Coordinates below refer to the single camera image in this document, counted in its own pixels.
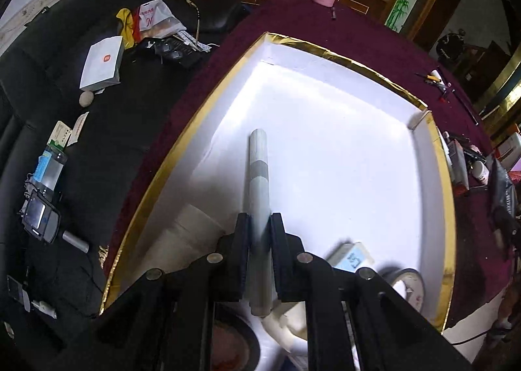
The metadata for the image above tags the long black pen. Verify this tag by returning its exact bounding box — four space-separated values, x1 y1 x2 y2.
435 66 480 126

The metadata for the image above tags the black tape roll red core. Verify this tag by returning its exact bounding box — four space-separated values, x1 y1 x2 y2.
210 304 261 371

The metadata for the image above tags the clear water bottle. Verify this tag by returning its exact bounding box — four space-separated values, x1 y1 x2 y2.
31 145 68 196

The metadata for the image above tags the white plastic bag red print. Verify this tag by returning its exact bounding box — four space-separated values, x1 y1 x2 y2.
138 0 186 39

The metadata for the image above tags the black handheld device with screen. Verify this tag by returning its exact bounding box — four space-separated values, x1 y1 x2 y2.
21 190 61 244

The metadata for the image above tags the yellow black pen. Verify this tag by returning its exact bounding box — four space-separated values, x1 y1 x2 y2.
416 73 442 83

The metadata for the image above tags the blue white staples box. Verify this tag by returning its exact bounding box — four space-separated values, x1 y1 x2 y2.
327 242 374 272

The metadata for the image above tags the gold-edged white cardboard box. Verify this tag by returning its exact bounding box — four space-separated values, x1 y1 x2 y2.
99 31 457 371

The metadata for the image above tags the small silver medicine box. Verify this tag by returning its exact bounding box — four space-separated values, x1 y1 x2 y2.
389 268 425 312

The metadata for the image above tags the long silver red box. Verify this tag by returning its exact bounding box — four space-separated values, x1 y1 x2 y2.
448 140 469 197

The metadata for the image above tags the black leather sofa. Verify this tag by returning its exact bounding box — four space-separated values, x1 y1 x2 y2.
0 0 254 371

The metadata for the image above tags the white tube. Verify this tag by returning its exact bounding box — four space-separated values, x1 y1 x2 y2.
247 129 273 317

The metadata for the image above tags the white box red logo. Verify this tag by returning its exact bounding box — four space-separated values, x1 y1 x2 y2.
79 36 124 92

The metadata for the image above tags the black foil snack packet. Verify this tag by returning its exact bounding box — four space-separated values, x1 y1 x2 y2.
487 158 520 261

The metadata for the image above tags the white labelled pill bottle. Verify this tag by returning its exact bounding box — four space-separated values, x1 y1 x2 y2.
261 302 307 352

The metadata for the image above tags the yellow cloth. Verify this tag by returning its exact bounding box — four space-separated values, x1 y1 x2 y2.
116 8 139 50

